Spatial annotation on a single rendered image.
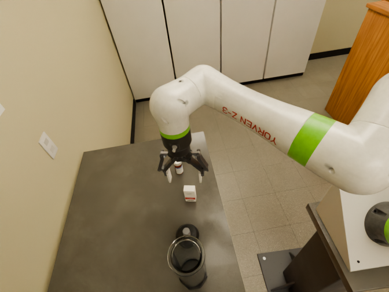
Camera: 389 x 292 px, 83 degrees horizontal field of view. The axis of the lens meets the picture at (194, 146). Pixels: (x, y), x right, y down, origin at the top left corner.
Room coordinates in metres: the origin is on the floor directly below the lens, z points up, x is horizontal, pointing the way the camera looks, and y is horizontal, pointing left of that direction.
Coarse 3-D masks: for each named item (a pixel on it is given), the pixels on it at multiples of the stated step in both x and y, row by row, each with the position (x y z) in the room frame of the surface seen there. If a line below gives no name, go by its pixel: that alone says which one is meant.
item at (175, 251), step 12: (180, 240) 0.24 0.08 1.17; (192, 240) 0.24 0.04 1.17; (168, 252) 0.21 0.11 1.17; (180, 252) 0.23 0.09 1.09; (192, 252) 0.24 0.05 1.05; (204, 252) 0.20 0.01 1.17; (180, 264) 0.22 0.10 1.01; (180, 276) 0.17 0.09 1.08; (192, 276) 0.16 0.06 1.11; (204, 276) 0.18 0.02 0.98
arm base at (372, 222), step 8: (376, 208) 0.28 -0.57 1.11; (384, 208) 0.28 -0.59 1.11; (368, 216) 0.27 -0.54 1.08; (376, 216) 0.26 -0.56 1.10; (384, 216) 0.25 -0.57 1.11; (368, 224) 0.25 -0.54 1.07; (376, 224) 0.24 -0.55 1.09; (384, 224) 0.23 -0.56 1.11; (368, 232) 0.23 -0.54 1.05; (376, 232) 0.22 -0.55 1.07; (376, 240) 0.21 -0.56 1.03; (384, 240) 0.19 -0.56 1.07
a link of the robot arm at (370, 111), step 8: (384, 80) 0.36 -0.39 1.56; (376, 88) 0.35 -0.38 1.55; (384, 88) 0.34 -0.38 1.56; (368, 96) 0.35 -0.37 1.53; (376, 96) 0.33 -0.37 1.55; (384, 96) 0.32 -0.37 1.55; (368, 104) 0.33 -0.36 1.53; (376, 104) 0.31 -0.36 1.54; (384, 104) 0.30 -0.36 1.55; (360, 112) 0.32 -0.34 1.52; (368, 112) 0.30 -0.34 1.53; (376, 112) 0.29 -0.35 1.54; (384, 112) 0.29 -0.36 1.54; (352, 120) 0.32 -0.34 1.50; (360, 120) 0.30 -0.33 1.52; (368, 120) 0.29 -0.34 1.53; (376, 120) 0.28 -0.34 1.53; (384, 120) 0.27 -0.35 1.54
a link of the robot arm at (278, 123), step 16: (192, 80) 0.52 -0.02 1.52; (208, 80) 0.52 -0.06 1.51; (224, 80) 0.51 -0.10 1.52; (208, 96) 0.49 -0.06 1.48; (224, 96) 0.47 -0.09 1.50; (240, 96) 0.44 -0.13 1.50; (256, 96) 0.43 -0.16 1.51; (224, 112) 0.45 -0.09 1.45; (240, 112) 0.41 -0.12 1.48; (256, 112) 0.39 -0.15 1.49; (272, 112) 0.37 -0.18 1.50; (288, 112) 0.36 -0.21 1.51; (304, 112) 0.35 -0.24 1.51; (256, 128) 0.37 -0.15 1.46; (272, 128) 0.34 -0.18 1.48; (288, 128) 0.32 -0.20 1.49; (272, 144) 0.34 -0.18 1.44; (288, 144) 0.30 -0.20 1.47
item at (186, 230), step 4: (184, 224) 0.38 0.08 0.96; (188, 224) 0.37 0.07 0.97; (180, 228) 0.36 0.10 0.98; (184, 228) 0.34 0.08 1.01; (188, 228) 0.34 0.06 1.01; (192, 228) 0.35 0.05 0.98; (196, 228) 0.35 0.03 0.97; (180, 232) 0.34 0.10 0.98; (184, 232) 0.33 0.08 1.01; (188, 232) 0.33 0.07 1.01; (192, 232) 0.33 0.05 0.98; (196, 232) 0.33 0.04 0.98; (176, 236) 0.33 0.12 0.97; (196, 236) 0.32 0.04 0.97
